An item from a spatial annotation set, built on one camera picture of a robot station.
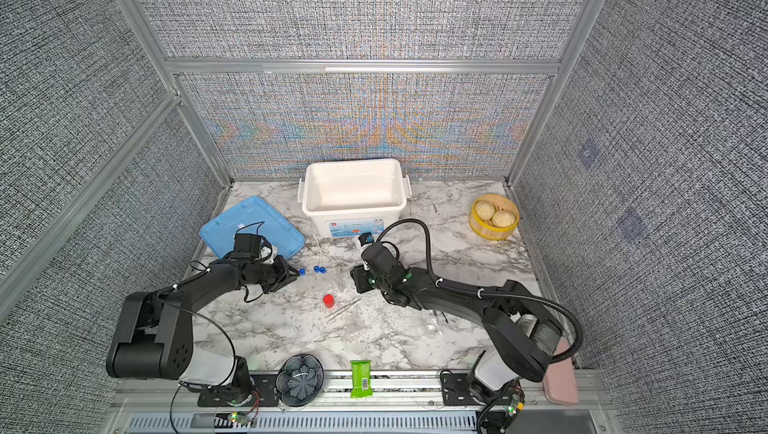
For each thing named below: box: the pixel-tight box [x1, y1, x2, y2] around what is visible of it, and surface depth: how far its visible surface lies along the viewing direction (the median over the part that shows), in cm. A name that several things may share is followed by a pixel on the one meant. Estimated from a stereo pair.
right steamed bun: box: [492, 210, 516, 227], surface depth 103 cm
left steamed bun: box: [474, 200, 496, 221], surface depth 105 cm
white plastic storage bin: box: [297, 159, 412, 238], surface depth 108 cm
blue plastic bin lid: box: [199, 195, 305, 259], surface depth 108 cm
